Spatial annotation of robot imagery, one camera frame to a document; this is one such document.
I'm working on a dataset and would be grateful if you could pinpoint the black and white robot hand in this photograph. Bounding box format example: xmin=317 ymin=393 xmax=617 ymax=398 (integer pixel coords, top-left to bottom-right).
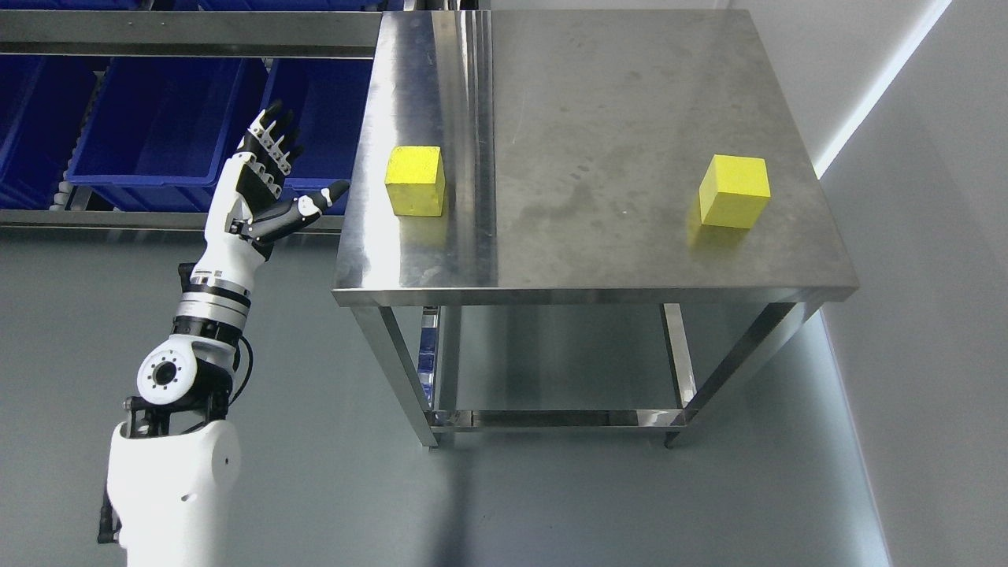
xmin=187 ymin=99 xmax=350 ymax=290

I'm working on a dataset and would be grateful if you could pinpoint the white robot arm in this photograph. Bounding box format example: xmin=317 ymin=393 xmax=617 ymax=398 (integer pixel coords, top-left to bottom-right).
xmin=97 ymin=261 xmax=255 ymax=566

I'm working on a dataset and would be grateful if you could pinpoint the blue plastic bin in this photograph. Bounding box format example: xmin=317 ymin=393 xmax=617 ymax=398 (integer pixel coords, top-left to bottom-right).
xmin=262 ymin=58 xmax=373 ymax=200
xmin=1 ymin=55 xmax=97 ymax=209
xmin=66 ymin=56 xmax=267 ymax=213

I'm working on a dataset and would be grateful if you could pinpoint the yellow foam block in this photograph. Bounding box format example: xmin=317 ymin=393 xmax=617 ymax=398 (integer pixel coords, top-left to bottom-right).
xmin=698 ymin=154 xmax=772 ymax=230
xmin=384 ymin=145 xmax=447 ymax=217

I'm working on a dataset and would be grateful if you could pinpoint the steel shelf rack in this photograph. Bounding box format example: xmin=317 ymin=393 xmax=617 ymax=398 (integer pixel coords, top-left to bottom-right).
xmin=1 ymin=9 xmax=397 ymax=232

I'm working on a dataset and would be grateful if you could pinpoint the stainless steel table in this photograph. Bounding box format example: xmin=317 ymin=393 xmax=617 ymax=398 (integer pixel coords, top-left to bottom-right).
xmin=332 ymin=9 xmax=859 ymax=447

